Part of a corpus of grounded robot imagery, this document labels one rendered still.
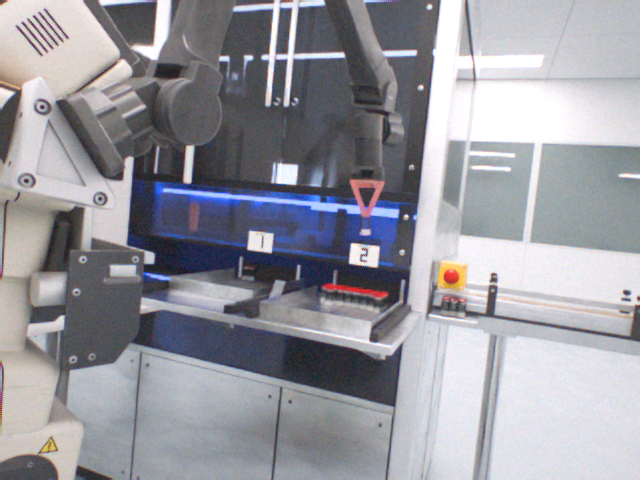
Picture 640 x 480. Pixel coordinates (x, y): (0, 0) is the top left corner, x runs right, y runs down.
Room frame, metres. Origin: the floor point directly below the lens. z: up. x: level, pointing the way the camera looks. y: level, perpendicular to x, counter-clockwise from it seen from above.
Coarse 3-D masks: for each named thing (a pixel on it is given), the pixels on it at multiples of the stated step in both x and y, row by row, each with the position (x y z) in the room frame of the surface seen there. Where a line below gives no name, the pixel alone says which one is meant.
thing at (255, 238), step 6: (252, 234) 1.46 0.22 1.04; (258, 234) 1.45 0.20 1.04; (264, 234) 1.44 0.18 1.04; (270, 234) 1.43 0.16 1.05; (252, 240) 1.46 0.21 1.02; (258, 240) 1.45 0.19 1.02; (264, 240) 1.44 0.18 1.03; (270, 240) 1.43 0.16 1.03; (252, 246) 1.45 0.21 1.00; (258, 246) 1.45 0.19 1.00; (264, 246) 1.44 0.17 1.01; (270, 246) 1.43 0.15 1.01; (264, 252) 1.44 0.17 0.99; (270, 252) 1.43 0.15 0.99
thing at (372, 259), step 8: (352, 248) 1.34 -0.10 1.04; (360, 248) 1.33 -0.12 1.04; (368, 248) 1.32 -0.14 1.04; (376, 248) 1.32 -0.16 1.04; (352, 256) 1.34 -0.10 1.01; (368, 256) 1.32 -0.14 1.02; (376, 256) 1.31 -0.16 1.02; (360, 264) 1.33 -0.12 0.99; (368, 264) 1.32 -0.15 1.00; (376, 264) 1.31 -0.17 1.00
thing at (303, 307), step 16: (304, 288) 1.26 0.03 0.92; (272, 304) 1.02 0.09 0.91; (288, 304) 1.16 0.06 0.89; (304, 304) 1.21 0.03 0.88; (320, 304) 1.23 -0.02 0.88; (400, 304) 1.22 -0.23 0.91; (288, 320) 1.00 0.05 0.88; (304, 320) 0.99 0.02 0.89; (320, 320) 0.97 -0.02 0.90; (336, 320) 0.96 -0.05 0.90; (352, 320) 0.95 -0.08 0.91; (368, 320) 0.94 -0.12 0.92; (384, 320) 1.05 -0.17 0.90; (368, 336) 0.94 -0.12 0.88
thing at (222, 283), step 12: (180, 276) 1.28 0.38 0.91; (192, 276) 1.34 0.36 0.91; (204, 276) 1.39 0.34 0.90; (216, 276) 1.46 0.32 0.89; (228, 276) 1.52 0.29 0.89; (180, 288) 1.23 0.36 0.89; (192, 288) 1.22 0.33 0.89; (204, 288) 1.21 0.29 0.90; (216, 288) 1.20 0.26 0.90; (228, 288) 1.18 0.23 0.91; (240, 288) 1.17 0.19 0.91; (252, 288) 1.38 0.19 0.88; (264, 288) 1.21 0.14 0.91; (300, 288) 1.45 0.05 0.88; (240, 300) 1.17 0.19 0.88
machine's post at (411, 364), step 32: (448, 0) 1.27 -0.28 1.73; (448, 32) 1.27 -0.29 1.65; (448, 64) 1.27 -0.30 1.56; (448, 96) 1.26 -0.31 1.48; (448, 128) 1.27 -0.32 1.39; (416, 224) 1.28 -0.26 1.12; (416, 256) 1.28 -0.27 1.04; (416, 288) 1.27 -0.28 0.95; (416, 352) 1.27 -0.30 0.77; (416, 384) 1.26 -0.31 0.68; (416, 416) 1.29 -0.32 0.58
